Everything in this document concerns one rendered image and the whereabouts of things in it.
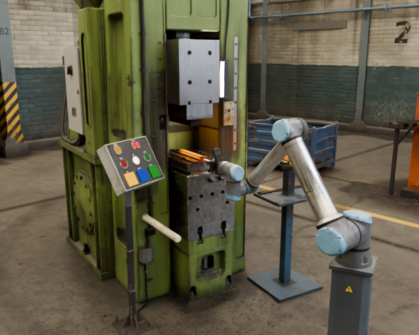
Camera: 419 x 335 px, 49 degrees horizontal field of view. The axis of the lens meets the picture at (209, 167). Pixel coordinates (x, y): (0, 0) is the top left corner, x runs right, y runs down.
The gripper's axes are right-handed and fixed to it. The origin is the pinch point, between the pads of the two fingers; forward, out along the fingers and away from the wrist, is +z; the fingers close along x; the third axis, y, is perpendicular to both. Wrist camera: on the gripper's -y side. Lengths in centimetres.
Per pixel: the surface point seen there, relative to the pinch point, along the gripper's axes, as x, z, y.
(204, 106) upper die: 0.9, 3.1, -33.9
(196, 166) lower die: -5.4, 3.0, 5.2
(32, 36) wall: 34, 618, -98
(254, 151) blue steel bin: 270, 285, 76
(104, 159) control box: -74, -13, -11
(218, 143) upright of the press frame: 22.6, 18.5, -4.6
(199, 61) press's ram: -3, 3, -62
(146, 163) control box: -47.8, -11.0, -5.2
